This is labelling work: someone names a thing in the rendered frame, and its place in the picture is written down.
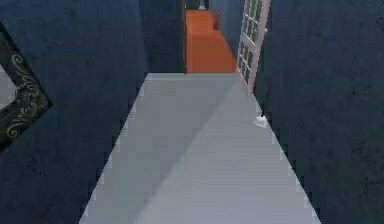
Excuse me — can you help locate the white floor lamp base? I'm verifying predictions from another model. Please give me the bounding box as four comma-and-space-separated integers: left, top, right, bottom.
253, 87, 272, 129

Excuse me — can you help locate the white glass-paned room door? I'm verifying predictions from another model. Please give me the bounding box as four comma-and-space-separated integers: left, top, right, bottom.
235, 0, 272, 97

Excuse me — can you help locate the black ornate framed picture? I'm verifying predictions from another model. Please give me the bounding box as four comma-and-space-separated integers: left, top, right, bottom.
0, 21, 54, 153

